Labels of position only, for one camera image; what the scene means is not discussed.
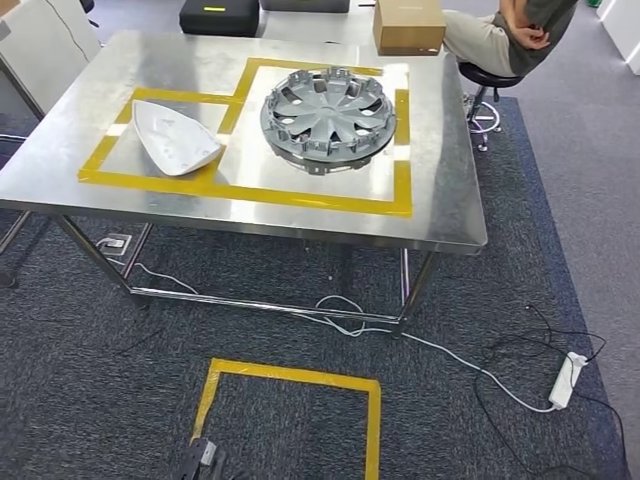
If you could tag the black zip case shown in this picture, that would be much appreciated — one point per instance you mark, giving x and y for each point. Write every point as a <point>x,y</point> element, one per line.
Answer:
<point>220,20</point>

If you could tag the yellow floor tape square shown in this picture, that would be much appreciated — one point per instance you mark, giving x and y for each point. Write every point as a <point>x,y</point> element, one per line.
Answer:
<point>372,430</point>

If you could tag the white table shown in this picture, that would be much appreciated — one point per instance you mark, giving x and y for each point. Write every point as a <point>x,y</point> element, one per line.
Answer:
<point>320,26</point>

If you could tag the steel floor socket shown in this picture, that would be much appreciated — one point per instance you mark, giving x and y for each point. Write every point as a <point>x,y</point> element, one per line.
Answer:
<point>114,244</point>

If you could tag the white power strip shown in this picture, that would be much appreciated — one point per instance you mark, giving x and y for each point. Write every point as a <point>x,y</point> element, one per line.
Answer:
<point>567,381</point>

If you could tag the yellow tape double frame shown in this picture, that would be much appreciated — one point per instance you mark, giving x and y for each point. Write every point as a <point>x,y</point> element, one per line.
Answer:
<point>402,192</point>

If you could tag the stainless steel workbench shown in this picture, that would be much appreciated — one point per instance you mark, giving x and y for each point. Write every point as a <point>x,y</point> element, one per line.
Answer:
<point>440,199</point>

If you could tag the white-topped steel-legged table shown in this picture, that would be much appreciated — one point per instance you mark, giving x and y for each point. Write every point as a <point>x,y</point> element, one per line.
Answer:
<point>45,60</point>

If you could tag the person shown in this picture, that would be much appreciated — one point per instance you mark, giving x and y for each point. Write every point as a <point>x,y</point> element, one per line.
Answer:
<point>500,40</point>

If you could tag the white plastic mirror cover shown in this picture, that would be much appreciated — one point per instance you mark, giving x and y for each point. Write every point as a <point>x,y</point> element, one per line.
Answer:
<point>170,139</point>

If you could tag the black stool with chrome base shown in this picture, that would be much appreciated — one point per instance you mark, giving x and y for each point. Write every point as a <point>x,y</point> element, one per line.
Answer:
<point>487,76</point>

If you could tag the grey plastic wheel hubcap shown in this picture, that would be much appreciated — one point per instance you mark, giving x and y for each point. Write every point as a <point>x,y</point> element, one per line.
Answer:
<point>324,116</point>

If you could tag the brown cardboard box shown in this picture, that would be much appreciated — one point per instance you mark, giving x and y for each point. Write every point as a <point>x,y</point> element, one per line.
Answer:
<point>410,26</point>

